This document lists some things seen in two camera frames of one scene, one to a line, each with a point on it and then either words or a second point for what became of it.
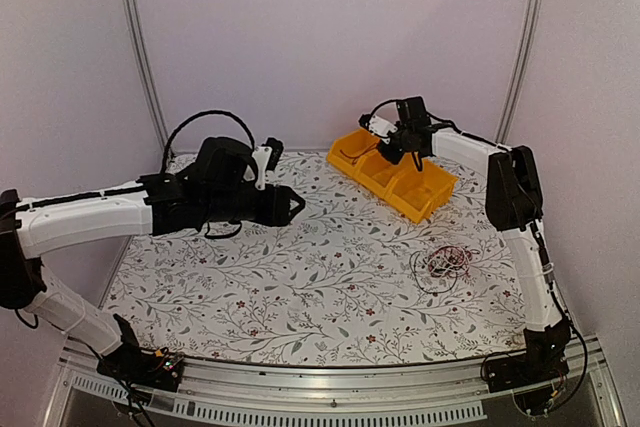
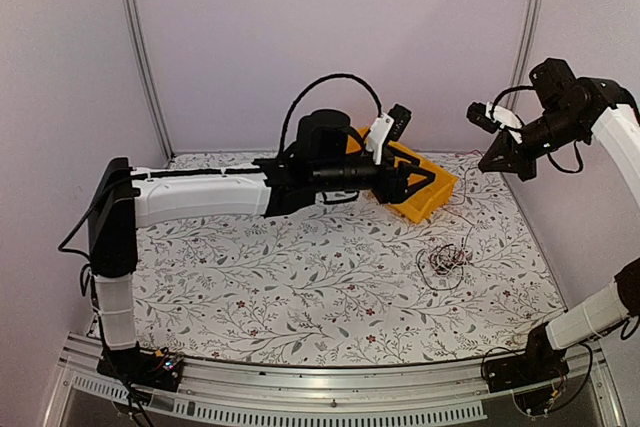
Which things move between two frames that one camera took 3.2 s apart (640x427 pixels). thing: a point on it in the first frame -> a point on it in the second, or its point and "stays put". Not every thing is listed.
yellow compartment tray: (420, 194) stays put
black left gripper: (276, 213) -> (397, 192)
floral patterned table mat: (340, 284) stays put
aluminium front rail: (451, 393) stays put
